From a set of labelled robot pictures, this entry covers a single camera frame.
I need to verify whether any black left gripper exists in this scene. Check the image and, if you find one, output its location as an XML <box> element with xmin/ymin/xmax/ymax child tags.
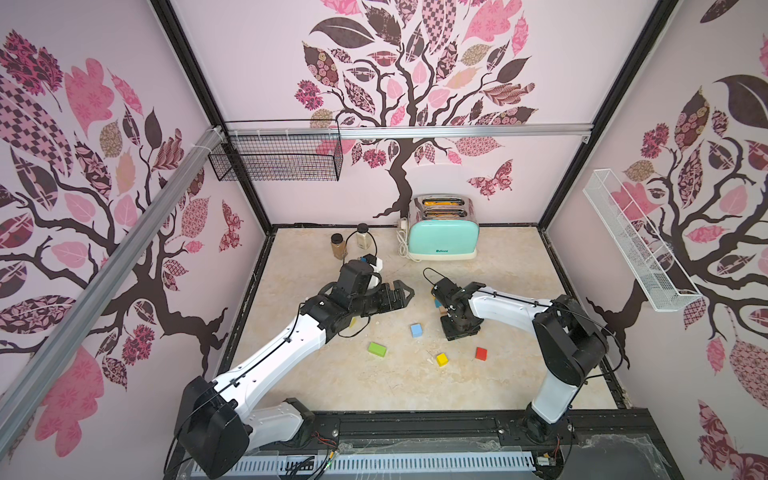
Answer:
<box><xmin>347</xmin><ymin>280</ymin><xmax>413</xmax><ymax>317</ymax></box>

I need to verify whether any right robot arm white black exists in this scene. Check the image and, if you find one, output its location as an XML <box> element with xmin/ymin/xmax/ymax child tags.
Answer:
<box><xmin>431</xmin><ymin>277</ymin><xmax>609</xmax><ymax>436</ymax></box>

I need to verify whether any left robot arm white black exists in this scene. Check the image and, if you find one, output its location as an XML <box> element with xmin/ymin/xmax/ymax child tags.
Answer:
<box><xmin>174</xmin><ymin>257</ymin><xmax>415</xmax><ymax>479</ymax></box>

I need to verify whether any green block centre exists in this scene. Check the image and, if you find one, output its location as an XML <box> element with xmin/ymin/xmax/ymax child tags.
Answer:
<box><xmin>367</xmin><ymin>342</ymin><xmax>388</xmax><ymax>358</ymax></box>

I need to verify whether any beige spice jar black lid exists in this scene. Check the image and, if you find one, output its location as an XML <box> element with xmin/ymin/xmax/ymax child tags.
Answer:
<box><xmin>355</xmin><ymin>223</ymin><xmax>373</xmax><ymax>250</ymax></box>

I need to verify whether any brown spice jar black lid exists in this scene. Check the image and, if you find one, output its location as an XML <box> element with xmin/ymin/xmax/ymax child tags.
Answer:
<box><xmin>330</xmin><ymin>233</ymin><xmax>347</xmax><ymax>261</ymax></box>

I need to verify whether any mint green toaster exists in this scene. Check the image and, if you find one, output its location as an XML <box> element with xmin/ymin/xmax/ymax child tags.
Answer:
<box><xmin>405</xmin><ymin>194</ymin><xmax>480</xmax><ymax>261</ymax></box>

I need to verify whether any white toaster power cable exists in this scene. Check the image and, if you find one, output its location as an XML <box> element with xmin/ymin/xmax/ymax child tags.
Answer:
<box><xmin>395</xmin><ymin>218</ymin><xmax>415</xmax><ymax>260</ymax></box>

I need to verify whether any white cable duct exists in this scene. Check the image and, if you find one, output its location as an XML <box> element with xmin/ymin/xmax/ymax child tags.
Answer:
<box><xmin>224</xmin><ymin>451</ymin><xmax>536</xmax><ymax>479</ymax></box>

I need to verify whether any aluminium rail back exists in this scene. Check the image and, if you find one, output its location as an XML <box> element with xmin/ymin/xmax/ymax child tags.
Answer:
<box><xmin>228</xmin><ymin>123</ymin><xmax>593</xmax><ymax>140</ymax></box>

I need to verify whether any aluminium rail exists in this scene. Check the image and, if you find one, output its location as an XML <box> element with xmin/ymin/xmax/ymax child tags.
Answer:
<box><xmin>1</xmin><ymin>126</ymin><xmax>224</xmax><ymax>457</ymax></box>
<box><xmin>228</xmin><ymin>123</ymin><xmax>593</xmax><ymax>140</ymax></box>

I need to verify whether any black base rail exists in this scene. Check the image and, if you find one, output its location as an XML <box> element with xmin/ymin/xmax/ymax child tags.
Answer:
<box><xmin>260</xmin><ymin>409</ymin><xmax>661</xmax><ymax>451</ymax></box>

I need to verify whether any black wire basket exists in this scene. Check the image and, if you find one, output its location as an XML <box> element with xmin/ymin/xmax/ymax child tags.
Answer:
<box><xmin>208</xmin><ymin>118</ymin><xmax>344</xmax><ymax>182</ymax></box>

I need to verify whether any white wire shelf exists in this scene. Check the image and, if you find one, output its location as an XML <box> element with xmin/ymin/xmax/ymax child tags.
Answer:
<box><xmin>583</xmin><ymin>169</ymin><xmax>703</xmax><ymax>312</ymax></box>

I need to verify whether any aluminium rail left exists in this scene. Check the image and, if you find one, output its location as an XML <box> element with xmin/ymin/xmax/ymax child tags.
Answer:
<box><xmin>1</xmin><ymin>126</ymin><xmax>224</xmax><ymax>457</ymax></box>

